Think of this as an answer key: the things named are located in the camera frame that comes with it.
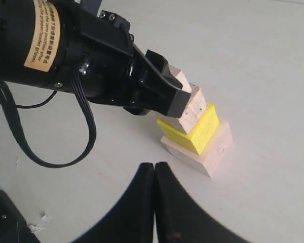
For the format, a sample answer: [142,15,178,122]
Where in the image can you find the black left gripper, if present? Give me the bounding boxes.
[50,1,191,118]

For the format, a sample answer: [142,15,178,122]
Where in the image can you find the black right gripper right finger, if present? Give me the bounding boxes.
[155,162,247,242]

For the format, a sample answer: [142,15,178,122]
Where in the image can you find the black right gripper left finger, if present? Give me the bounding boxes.
[75,163,155,243]

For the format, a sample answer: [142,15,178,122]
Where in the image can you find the medium brown wooden cube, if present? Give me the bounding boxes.
[156,83,207,134]

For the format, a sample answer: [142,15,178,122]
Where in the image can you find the large pale wooden cube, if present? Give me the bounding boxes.
[161,120,233,177]

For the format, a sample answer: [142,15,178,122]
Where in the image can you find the yellow cube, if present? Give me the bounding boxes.
[157,103,219,154]

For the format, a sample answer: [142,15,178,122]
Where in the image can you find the small pale wooden cube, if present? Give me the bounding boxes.
[169,65,192,93]

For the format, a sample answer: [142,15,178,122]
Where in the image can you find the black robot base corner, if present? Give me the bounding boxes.
[0,190,39,243]

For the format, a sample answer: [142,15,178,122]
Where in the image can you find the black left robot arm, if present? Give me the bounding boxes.
[0,1,190,118]

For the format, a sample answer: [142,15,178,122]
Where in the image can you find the yellow warning label sticker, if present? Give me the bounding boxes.
[24,1,60,72]

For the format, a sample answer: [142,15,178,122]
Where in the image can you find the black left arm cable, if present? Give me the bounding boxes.
[0,73,97,169]

